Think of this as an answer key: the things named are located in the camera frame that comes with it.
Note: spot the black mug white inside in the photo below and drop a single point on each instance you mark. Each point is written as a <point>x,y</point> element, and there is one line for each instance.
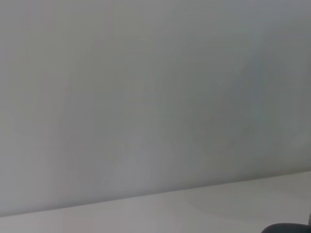
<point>284,228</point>

